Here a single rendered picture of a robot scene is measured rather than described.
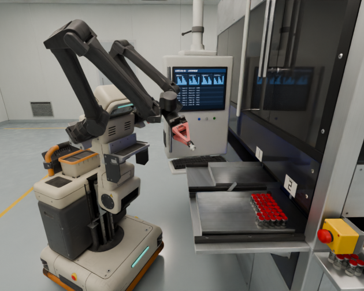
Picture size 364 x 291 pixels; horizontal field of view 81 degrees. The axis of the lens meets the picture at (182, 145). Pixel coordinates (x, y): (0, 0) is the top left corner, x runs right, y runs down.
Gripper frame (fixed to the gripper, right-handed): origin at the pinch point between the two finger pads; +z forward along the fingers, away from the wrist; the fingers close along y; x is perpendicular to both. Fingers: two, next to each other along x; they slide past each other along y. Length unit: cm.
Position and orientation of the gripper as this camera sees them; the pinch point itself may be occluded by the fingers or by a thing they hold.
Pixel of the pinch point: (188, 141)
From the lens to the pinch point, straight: 81.3
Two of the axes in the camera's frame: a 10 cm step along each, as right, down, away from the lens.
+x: -9.0, 3.9, -2.1
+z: 4.3, 6.9, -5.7
